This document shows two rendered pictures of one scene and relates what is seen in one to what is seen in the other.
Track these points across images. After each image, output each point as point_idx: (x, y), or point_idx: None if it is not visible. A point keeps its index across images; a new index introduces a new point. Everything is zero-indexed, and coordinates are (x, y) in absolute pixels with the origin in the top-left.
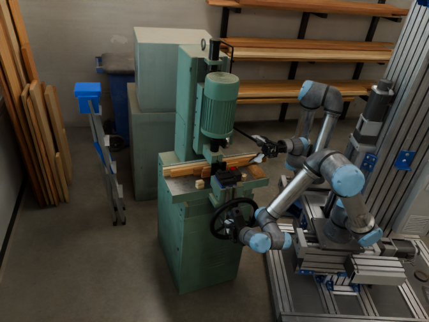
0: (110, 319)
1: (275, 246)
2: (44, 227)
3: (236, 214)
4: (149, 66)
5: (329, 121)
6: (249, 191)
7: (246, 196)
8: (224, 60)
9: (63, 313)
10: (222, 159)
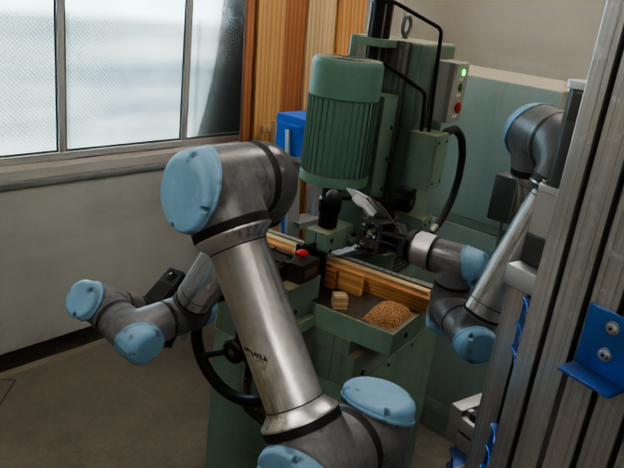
0: (98, 465)
1: (104, 327)
2: (204, 332)
3: (163, 279)
4: None
5: (526, 204)
6: (342, 344)
7: (336, 355)
8: (414, 52)
9: (81, 415)
10: (349, 262)
